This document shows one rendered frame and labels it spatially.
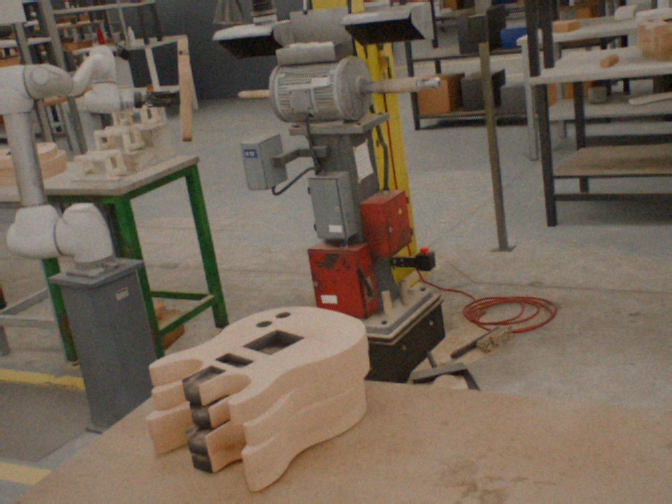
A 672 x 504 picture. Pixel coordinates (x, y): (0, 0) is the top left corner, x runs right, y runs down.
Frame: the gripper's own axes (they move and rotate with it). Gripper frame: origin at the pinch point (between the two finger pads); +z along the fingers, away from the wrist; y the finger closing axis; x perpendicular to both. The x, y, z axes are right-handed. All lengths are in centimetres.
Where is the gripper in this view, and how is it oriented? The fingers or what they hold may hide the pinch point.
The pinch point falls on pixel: (179, 98)
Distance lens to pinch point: 472.2
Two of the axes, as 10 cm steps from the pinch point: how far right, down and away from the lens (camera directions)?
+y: 1.7, 5.1, -8.5
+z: 9.9, -0.8, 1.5
